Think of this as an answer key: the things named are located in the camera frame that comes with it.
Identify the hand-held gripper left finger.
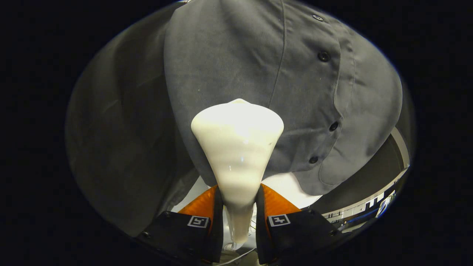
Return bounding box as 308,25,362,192
135,185,224,265

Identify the grey button shirt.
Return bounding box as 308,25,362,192
66,0,403,237

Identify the cream mannequin torso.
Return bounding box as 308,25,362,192
172,172,322,222

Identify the white garment steamer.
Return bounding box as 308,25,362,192
191,98,285,246

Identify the grey cabinet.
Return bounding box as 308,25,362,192
309,127,411,215

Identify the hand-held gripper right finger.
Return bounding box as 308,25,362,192
255,184,342,265

